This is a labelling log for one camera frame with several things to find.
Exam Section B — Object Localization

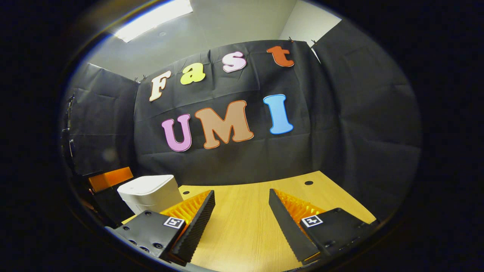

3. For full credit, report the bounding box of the wooden desktop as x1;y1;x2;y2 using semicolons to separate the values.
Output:
121;171;377;272

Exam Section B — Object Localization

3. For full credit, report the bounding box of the white desktop garbage bin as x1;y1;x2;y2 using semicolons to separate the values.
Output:
117;175;184;215

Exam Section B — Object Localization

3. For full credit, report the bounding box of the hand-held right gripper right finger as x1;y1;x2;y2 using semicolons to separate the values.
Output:
268;188;380;265

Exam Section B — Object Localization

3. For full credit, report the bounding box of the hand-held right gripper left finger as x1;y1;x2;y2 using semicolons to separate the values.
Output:
113;190;216;267

